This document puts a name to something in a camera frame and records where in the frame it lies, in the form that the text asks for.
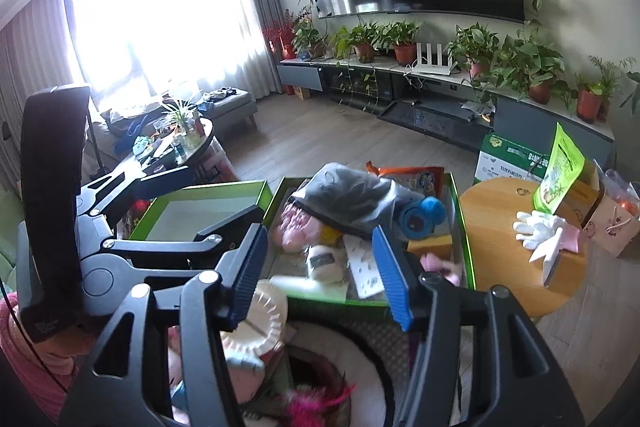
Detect grey curtain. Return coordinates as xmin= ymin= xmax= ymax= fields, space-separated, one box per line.
xmin=240 ymin=0 xmax=288 ymax=98

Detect white pleated paper plate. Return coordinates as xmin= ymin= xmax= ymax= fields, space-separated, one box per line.
xmin=222 ymin=279 xmax=290 ymax=363

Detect round wooden table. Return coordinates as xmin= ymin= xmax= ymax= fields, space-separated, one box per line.
xmin=457 ymin=177 xmax=592 ymax=320

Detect green cardboard box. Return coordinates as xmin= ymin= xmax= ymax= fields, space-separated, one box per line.
xmin=125 ymin=179 xmax=275 ymax=244
xmin=261 ymin=174 xmax=476 ymax=308

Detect orange red snack packet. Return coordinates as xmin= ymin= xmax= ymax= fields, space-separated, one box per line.
xmin=365 ymin=161 xmax=446 ymax=198

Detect white gloves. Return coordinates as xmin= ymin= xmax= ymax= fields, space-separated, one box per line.
xmin=512 ymin=209 xmax=568 ymax=264

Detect pink plush toy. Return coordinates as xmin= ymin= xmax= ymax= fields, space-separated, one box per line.
xmin=420 ymin=252 xmax=463 ymax=288

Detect red flowering potted plant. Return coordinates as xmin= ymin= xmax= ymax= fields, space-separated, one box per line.
xmin=262 ymin=9 xmax=301 ymax=60

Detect dark glass side table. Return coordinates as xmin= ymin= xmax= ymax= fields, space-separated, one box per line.
xmin=117 ymin=117 xmax=217 ymax=180

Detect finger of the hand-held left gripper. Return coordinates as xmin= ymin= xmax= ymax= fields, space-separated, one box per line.
xmin=106 ymin=206 xmax=267 ymax=259
xmin=77 ymin=165 xmax=195 ymax=218

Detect small spider plant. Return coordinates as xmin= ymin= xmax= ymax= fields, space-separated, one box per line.
xmin=159 ymin=99 xmax=202 ymax=150

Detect pink fluffy item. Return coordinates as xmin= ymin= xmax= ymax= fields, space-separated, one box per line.
xmin=280 ymin=202 xmax=321 ymax=253

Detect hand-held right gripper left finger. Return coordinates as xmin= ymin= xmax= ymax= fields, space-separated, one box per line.
xmin=59 ymin=223 xmax=269 ymax=427

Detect orange yellow box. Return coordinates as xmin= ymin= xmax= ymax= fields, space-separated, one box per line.
xmin=407 ymin=234 xmax=455 ymax=258

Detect cream plush with dark label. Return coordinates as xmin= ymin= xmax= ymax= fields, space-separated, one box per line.
xmin=305 ymin=244 xmax=348 ymax=285

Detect magenta feather toy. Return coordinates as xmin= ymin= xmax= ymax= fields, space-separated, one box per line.
xmin=284 ymin=382 xmax=357 ymax=427

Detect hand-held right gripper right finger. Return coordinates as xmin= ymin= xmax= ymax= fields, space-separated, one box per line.
xmin=371 ymin=225 xmax=586 ymax=427

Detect grey sofa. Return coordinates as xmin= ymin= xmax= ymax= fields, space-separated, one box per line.
xmin=87 ymin=86 xmax=258 ymax=160

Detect grey zip pouch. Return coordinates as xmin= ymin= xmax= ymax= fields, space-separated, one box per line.
xmin=290 ymin=163 xmax=426 ymax=238

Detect person's left forearm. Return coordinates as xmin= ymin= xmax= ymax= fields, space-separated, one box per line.
xmin=0 ymin=294 xmax=96 ymax=425

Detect white hair clip card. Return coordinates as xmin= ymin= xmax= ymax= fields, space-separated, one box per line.
xmin=342 ymin=234 xmax=388 ymax=299

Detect green standing pouch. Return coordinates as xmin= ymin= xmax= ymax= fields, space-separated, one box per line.
xmin=531 ymin=123 xmax=586 ymax=215

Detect white router with antennas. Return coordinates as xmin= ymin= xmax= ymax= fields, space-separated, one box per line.
xmin=411 ymin=42 xmax=460 ymax=76

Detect blue fuzzy roll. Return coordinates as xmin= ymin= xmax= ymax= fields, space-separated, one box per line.
xmin=399 ymin=196 xmax=447 ymax=239

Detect green white carton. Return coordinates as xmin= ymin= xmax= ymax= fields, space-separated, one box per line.
xmin=472 ymin=133 xmax=553 ymax=186

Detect row of potted plants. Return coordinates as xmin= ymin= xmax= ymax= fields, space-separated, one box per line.
xmin=292 ymin=19 xmax=640 ymax=125

